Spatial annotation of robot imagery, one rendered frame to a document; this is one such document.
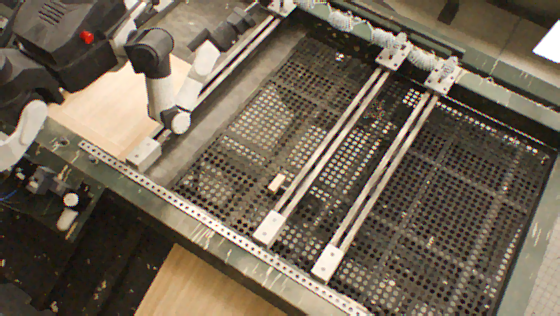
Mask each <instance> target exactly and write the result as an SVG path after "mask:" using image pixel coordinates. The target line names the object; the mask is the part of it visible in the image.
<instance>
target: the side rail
mask: <svg viewBox="0 0 560 316"><path fill-rule="evenodd" d="M559 212H560V147H559V148H558V149H557V150H556V153H555V155H554V158H553V160H552V162H551V164H550V167H549V169H548V173H547V176H546V178H545V180H544V183H543V184H542V187H541V191H540V194H539V196H538V198H537V200H536V203H535V204H534V207H533V211H532V214H531V216H530V218H529V220H528V223H527V225H526V229H525V232H524V234H523V236H522V239H521V240H520V243H519V247H518V250H517V252H516V254H515V256H514V259H513V261H512V265H511V268H510V270H509V272H508V275H507V276H506V279H505V283H504V285H503V288H502V290H501V292H500V295H499V297H498V301H497V304H496V306H495V308H494V311H493V312H492V316H523V314H524V312H525V309H526V306H527V305H528V302H529V297H530V294H531V291H532V290H533V287H534V284H535V282H536V277H537V275H538V272H539V269H540V267H541V264H542V262H543V257H544V255H545V252H546V249H547V248H548V245H549V242H550V237H551V234H552V233H553V230H554V227H555V225H556V222H557V218H558V215H559Z"/></svg>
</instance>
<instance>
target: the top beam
mask: <svg viewBox="0 0 560 316"><path fill-rule="evenodd" d="M250 1H251V2H253V3H254V2H256V1H258V3H259V4H261V6H262V7H265V8H266V9H267V7H268V6H269V5H270V4H272V2H273V1H274V0H250ZM330 14H331V13H330V11H329V8H328V6H327V5H326V4H315V5H314V6H313V9H311V10H306V9H303V8H302V7H299V6H298V5H297V6H296V7H295V8H294V9H293V10H292V11H291V12H290V13H289V20H291V21H292V22H294V23H296V24H298V25H301V26H304V27H306V28H307V29H309V30H311V31H313V32H316V33H318V34H319V35H321V36H323V37H325V38H326V39H330V40H332V41H333V42H335V43H337V44H339V45H341V46H345V47H347V48H348V49H350V50H352V51H353V52H357V53H359V54H360V55H362V56H364V57H366V58H367V59H371V60H373V61H374V62H376V61H375V59H377V58H378V56H379V55H380V54H381V52H382V51H383V49H384V47H383V46H382V47H381V45H378V44H377V45H375V43H374V42H373V40H370V37H371V33H372V31H371V29H370V28H369V26H368V25H367V24H365V23H361V24H358V25H353V30H352V31H351V30H350V31H349V32H344V31H341V30H338V28H335V27H334V26H333V25H334V24H333V25H330V22H328V21H327V19H328V18H329V15H330ZM410 53H411V50H410V51H409V53H408V55H407V56H406V57H405V59H403V61H402V63H401V65H400V66H399V67H398V68H397V69H396V71H395V72H396V73H400V74H402V75H403V76H405V77H407V78H409V79H412V80H414V81H416V82H417V83H420V84H422V85H423V86H424V83H425V82H426V80H427V79H428V78H429V76H430V73H431V72H432V71H433V65H432V71H431V72H430V68H429V71H426V68H425V70H423V68H422V69H420V68H419V67H420V66H419V67H416V65H414V63H413V64H412V63H411V61H409V57H410ZM376 63H378V62H376ZM378 64H380V63H378ZM443 95H444V94H443ZM444 96H446V97H448V98H450V99H453V100H455V101H458V102H459V103H461V104H463V105H465V106H468V107H470V108H472V109H473V110H475V111H477V112H479V113H482V114H484V115H486V116H487V117H489V118H491V119H493V120H497V121H499V122H501V123H502V124H504V125H506V126H508V127H511V128H513V129H515V130H517V131H518V132H520V133H522V134H525V135H527V136H529V137H531V138H532V139H534V140H537V141H540V142H542V143H544V144H546V145H548V146H549V147H551V148H555V149H556V148H557V147H558V146H559V145H560V114H558V113H556V112H553V111H550V110H548V109H547V108H545V107H543V106H541V105H538V104H536V103H533V102H532V101H530V100H528V99H525V98H523V97H521V96H518V95H517V94H515V93H513V92H510V91H508V90H506V89H504V88H502V87H500V86H498V85H495V84H493V83H491V82H489V81H487V80H485V79H483V78H480V77H478V76H476V75H474V74H472V73H470V72H468V71H467V72H466V71H465V70H463V69H461V70H460V72H458V76H457V77H456V79H455V80H454V81H453V83H452V85H451V87H450V89H449V90H448V92H447V93H446V94H445V95H444ZM556 150H557V149H556Z"/></svg>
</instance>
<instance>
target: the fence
mask: <svg viewBox="0 0 560 316"><path fill-rule="evenodd" d="M181 1H182V0H171V1H170V2H169V1H168V0H160V4H159V5H158V6H154V9H155V10H158V13H157V14H156V15H154V17H152V18H151V19H149V20H148V21H147V23H145V24H143V25H142V26H141V27H140V28H139V29H138V30H143V29H147V28H149V27H150V26H151V25H153V24H154V23H155V22H156V21H158V20H159V19H160V18H161V17H163V16H164V15H165V14H166V13H168V11H169V10H171V9H173V8H174V7H175V5H176V4H178V3H180V2H181Z"/></svg>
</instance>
